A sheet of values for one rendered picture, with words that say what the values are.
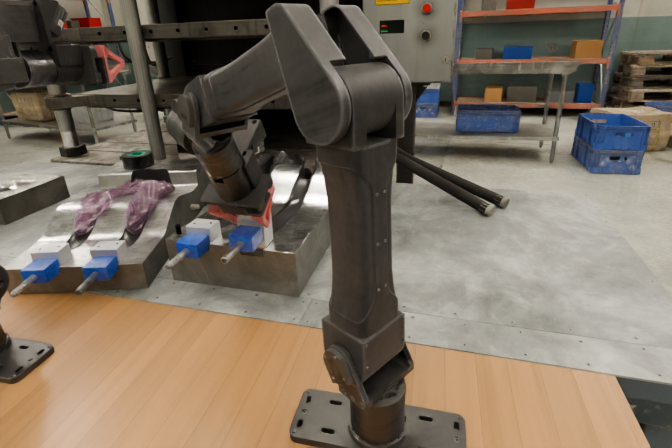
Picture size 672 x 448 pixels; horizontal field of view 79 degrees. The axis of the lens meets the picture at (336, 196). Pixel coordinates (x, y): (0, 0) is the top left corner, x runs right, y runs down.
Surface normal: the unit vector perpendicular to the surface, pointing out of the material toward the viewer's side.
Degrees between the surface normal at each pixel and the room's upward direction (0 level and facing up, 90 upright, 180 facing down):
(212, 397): 0
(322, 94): 90
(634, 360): 0
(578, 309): 0
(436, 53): 90
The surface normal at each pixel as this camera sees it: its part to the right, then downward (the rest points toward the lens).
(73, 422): -0.04, -0.93
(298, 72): -0.72, 0.28
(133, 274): 0.04, 0.37
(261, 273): -0.26, 0.37
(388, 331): 0.69, 0.21
